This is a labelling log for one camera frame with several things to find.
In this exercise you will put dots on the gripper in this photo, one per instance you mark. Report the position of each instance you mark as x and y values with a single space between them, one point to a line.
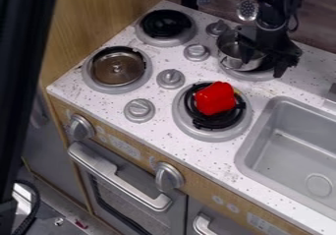
271 44

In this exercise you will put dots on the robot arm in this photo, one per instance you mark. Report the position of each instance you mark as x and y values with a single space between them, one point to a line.
275 3

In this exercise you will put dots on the silver pot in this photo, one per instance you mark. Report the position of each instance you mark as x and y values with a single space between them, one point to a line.
230 50

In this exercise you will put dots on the toy stove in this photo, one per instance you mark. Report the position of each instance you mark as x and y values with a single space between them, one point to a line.
175 81

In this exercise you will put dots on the silver strainer spoon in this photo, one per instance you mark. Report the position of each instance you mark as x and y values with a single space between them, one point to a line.
247 9

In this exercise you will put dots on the red toy pepper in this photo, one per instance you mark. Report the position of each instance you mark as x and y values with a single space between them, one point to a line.
214 98

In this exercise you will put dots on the toy sink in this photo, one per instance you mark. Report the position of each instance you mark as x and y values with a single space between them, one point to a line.
293 153

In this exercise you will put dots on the silver lid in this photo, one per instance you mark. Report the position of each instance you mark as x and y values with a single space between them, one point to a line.
117 68

